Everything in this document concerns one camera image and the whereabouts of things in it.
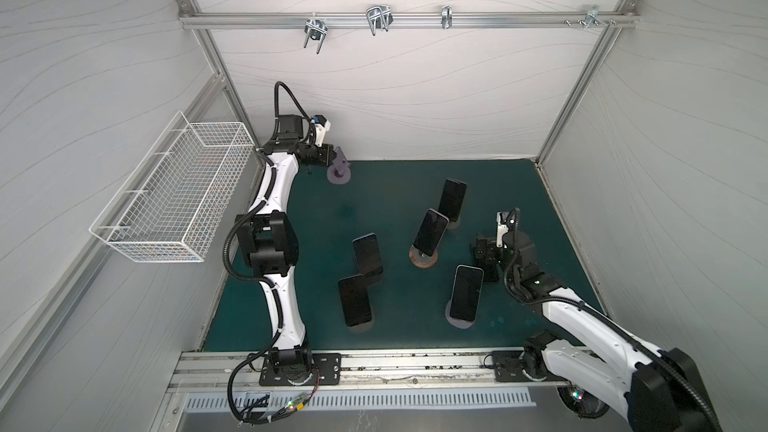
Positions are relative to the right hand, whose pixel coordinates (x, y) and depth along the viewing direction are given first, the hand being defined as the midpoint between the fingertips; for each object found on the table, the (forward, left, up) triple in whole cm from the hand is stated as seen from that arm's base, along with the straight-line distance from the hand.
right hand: (502, 227), depth 85 cm
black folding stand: (-13, +37, -9) cm, 40 cm away
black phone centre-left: (-10, +39, -1) cm, 40 cm away
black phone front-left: (-21, +41, -5) cm, 46 cm away
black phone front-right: (-19, +12, -3) cm, 22 cm away
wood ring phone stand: (-5, +23, -13) cm, 27 cm away
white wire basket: (-9, +83, +19) cm, 85 cm away
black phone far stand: (+13, +13, -5) cm, 19 cm away
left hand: (+21, +50, +10) cm, 55 cm away
